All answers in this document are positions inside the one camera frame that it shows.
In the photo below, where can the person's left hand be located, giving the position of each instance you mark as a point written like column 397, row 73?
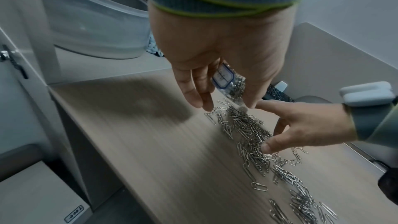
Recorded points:
column 217, row 41

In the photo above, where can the person's right hand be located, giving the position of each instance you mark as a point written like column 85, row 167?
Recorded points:
column 311, row 124

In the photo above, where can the clear jar with label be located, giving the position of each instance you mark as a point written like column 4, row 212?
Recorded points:
column 230, row 82

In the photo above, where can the pile of silver paper clips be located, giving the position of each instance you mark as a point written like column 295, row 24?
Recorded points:
column 252, row 139

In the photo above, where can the black keyboard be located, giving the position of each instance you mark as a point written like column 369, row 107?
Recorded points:
column 276, row 95

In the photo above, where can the white round tracker puck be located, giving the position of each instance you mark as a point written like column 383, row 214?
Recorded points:
column 367, row 94

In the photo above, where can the pale blue crumpled cloth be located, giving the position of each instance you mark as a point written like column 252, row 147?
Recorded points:
column 154, row 48

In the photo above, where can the beige desk divider panel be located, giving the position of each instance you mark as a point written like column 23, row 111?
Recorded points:
column 326, row 58

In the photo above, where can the metal key lock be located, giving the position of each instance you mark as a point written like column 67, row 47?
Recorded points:
column 12, row 62

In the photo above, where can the white cabinet door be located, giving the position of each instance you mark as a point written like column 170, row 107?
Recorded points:
column 21, row 107

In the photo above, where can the white labelled box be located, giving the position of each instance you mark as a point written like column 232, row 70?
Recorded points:
column 31, row 193

